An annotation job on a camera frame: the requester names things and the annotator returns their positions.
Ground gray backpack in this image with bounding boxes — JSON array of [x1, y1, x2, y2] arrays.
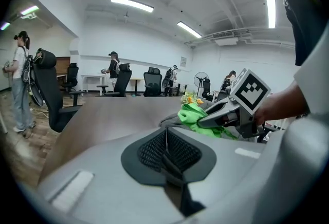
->
[[158, 101, 258, 141]]

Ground white table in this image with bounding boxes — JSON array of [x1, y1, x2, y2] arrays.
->
[[80, 74, 107, 97]]

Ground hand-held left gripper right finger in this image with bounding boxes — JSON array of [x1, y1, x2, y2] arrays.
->
[[167, 126, 267, 224]]

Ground white ceiling air conditioner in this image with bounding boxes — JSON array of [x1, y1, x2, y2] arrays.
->
[[212, 31, 239, 47]]

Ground person's right hand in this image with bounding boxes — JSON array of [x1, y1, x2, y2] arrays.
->
[[253, 98, 278, 126]]

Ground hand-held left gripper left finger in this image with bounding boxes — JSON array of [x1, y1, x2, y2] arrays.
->
[[38, 126, 186, 224]]

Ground artificial yellow flower bouquet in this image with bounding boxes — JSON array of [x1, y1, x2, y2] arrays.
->
[[179, 91, 205, 105]]

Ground person's right forearm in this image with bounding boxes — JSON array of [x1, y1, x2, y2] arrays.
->
[[269, 83, 310, 122]]

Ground person's black shirt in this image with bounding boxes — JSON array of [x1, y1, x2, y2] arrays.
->
[[273, 0, 323, 67]]

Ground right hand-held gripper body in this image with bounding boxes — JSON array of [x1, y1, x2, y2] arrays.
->
[[227, 68, 272, 139]]

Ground pale yellow pedestal table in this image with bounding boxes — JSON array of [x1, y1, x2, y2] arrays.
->
[[129, 78, 144, 97]]

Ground black standing fan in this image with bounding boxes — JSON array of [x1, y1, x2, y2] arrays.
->
[[193, 71, 210, 98]]

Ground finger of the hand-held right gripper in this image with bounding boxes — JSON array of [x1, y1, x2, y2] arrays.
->
[[205, 98, 232, 116], [196, 106, 240, 129]]

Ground black mesh office chair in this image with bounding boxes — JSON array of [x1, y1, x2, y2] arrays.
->
[[201, 78, 214, 101], [143, 66, 163, 98], [60, 63, 79, 93], [96, 63, 133, 98], [32, 48, 86, 133]]

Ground light wood table black legs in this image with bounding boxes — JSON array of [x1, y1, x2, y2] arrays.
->
[[176, 83, 193, 97]]

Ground green cloth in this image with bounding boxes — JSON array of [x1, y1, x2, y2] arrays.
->
[[177, 103, 239, 141]]

